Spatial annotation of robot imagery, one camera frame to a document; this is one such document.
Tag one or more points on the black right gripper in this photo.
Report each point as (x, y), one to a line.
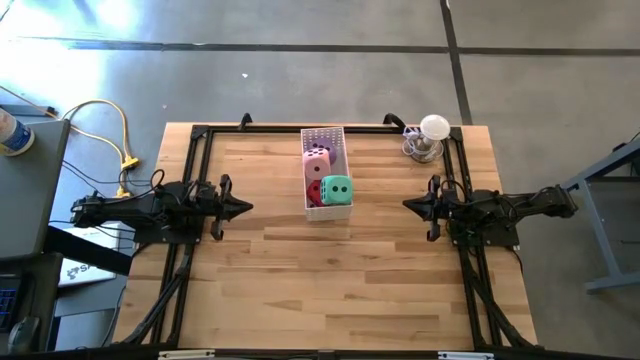
(445, 207)

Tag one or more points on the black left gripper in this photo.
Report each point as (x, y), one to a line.
(210, 205)

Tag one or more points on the large red foam die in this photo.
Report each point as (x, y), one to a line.
(312, 195)

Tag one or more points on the large pink foam die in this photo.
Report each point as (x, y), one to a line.
(312, 172)

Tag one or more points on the large green foam die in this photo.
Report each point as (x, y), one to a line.
(330, 197)

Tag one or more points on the large purple foam die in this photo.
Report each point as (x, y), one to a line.
(331, 155)

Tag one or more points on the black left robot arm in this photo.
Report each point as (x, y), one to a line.
(145, 207)

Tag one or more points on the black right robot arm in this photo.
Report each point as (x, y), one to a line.
(500, 210)

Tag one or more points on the white mushroom table lamp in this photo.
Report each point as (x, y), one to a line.
(435, 126)

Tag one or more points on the white perforated basket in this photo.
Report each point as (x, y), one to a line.
(327, 215)

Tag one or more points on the black desk crossbar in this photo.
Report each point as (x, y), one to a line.
(90, 252)

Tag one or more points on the white printed box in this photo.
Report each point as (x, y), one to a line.
(82, 274)

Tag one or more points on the grey side desk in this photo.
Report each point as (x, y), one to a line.
(30, 200)

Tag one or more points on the white bottle blue label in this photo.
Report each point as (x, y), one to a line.
(15, 137)

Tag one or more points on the grey computer mouse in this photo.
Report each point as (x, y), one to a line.
(22, 334)

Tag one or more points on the backlit black keyboard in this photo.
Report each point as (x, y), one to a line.
(7, 307)

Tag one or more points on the black aluminium table frame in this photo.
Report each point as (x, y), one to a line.
(260, 130)

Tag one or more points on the white front bracket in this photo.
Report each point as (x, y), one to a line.
(465, 355)
(187, 354)

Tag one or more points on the grey-blue table frame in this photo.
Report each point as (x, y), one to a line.
(607, 250)

